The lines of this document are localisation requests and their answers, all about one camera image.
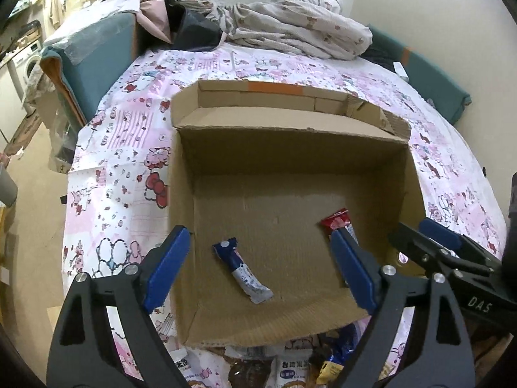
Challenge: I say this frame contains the red white bar wrapper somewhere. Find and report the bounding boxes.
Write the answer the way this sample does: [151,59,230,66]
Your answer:
[320,208,358,242]

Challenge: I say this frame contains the black plastic bag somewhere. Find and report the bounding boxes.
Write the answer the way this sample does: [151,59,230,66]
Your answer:
[137,0,223,52]

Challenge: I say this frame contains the teal side cushion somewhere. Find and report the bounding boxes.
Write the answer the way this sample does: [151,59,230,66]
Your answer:
[39,12,139,131]

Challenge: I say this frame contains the grey trash bin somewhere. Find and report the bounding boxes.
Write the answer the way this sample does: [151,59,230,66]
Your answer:
[0,164,17,207]

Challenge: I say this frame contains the white rice cake packet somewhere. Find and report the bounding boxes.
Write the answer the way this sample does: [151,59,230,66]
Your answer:
[169,348,212,387]
[272,351,311,388]

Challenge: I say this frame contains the white washing machine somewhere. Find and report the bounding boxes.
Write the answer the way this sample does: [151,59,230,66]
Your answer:
[8,40,41,100]

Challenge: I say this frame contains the blue snack bag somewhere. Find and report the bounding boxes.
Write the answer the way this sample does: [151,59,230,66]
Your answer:
[321,323,361,365]

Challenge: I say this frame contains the cardboard box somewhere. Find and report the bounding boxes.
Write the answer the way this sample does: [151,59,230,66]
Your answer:
[167,81,425,348]

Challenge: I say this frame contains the dark chocolate snack packet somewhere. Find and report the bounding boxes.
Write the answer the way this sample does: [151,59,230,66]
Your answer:
[228,359,272,388]

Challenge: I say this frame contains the yellow gold snack packet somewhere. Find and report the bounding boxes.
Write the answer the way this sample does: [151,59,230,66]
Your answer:
[316,361,343,385]

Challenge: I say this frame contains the pink cartoon bed sheet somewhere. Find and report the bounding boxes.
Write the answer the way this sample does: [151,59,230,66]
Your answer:
[59,46,508,388]

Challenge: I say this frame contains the blue white small sachet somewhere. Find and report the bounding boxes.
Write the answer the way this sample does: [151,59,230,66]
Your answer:
[213,237,273,305]

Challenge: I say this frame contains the teal headboard cushion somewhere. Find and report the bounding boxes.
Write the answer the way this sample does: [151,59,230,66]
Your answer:
[361,25,471,125]

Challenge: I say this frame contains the crumpled floral blanket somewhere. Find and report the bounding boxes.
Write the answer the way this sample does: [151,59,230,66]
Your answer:
[176,0,373,60]

